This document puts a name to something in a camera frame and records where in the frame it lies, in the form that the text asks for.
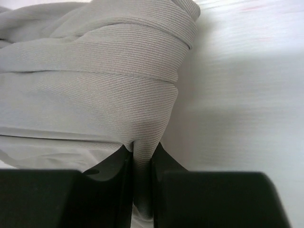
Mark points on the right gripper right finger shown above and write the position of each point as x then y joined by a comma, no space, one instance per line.
212,199

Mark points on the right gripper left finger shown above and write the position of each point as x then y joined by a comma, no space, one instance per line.
100,197

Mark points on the grey trousers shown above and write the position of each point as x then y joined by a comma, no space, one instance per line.
78,80

